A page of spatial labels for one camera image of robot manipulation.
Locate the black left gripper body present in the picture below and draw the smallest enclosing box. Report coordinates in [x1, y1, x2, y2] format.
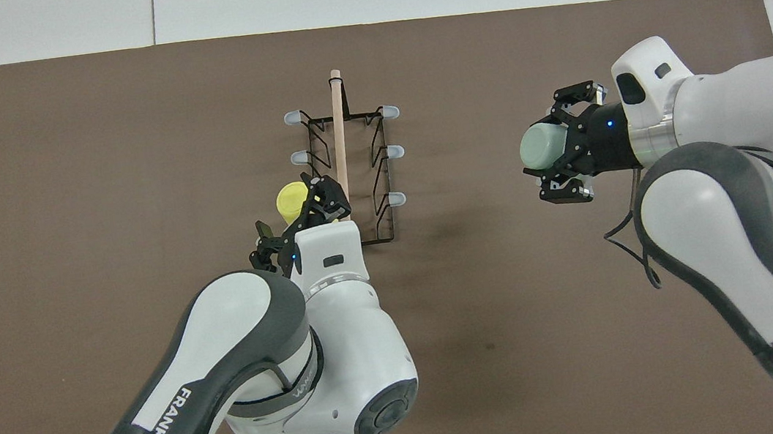
[279, 237, 300, 278]

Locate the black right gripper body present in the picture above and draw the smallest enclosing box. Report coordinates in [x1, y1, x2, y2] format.
[568, 98, 643, 178]

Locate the pale green plastic cup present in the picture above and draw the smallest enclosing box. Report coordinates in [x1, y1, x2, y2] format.
[516, 119, 578, 173]

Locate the yellow plastic cup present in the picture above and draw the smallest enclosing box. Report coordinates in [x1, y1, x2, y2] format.
[273, 177, 341, 229]

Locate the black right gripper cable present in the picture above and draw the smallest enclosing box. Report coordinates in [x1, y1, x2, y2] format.
[595, 166, 665, 295]

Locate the brown table mat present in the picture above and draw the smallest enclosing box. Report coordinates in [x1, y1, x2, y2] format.
[0, 0, 773, 434]

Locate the black wire cup rack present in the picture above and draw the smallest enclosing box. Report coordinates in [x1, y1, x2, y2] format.
[279, 62, 417, 254]

